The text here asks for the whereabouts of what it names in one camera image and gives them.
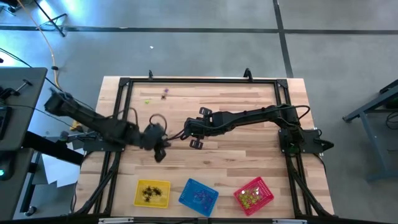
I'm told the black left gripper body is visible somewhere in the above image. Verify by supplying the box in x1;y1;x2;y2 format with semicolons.
138;123;170;152

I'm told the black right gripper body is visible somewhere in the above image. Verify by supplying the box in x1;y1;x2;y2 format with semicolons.
184;116;216;140

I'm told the blue plastic basket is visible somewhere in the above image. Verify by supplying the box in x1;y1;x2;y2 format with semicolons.
178;178;220;218

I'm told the yellow plastic basket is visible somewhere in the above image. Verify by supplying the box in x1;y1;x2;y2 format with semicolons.
133;179;171;209

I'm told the red plastic basket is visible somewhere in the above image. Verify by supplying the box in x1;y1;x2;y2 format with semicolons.
233;176;275;217

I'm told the light grey padded armrest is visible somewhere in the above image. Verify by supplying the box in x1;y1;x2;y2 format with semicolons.
98;217;134;223
272;218;308;224

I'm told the black bar clamp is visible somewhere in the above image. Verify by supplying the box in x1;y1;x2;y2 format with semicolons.
58;130;77;142

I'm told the black desk support beam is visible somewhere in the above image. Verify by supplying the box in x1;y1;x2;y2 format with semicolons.
23;130;85;166

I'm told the white paper sheet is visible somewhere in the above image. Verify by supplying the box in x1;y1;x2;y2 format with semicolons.
40;151;82;189

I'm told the dark grey desk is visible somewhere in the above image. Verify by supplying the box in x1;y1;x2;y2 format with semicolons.
0;67;48;221

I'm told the black keyboard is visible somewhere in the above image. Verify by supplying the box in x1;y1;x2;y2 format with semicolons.
0;105;13;141

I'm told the black computer mouse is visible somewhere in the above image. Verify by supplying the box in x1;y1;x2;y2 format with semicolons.
0;155;15;182

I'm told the black tripod stand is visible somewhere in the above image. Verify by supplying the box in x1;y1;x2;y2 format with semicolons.
32;0;68;37

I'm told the blue grey metal table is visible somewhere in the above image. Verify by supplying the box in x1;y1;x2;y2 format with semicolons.
341;79;398;183

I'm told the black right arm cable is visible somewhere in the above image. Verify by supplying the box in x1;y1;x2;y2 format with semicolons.
166;104;312;141

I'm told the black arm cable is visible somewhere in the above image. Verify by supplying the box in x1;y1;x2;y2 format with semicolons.
129;107;169;138
166;104;312;141

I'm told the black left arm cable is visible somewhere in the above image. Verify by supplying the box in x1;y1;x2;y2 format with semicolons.
129;107;169;138

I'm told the black aluminium table frame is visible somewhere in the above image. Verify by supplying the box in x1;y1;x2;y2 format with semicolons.
70;77;338;224

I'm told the orange floor cable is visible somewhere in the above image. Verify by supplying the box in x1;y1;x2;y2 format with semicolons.
16;0;62;90

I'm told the black desk clamp handle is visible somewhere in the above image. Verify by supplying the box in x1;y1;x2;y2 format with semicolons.
14;78;34;94

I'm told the black floor cable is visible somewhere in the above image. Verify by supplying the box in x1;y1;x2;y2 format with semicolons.
0;47;68;94

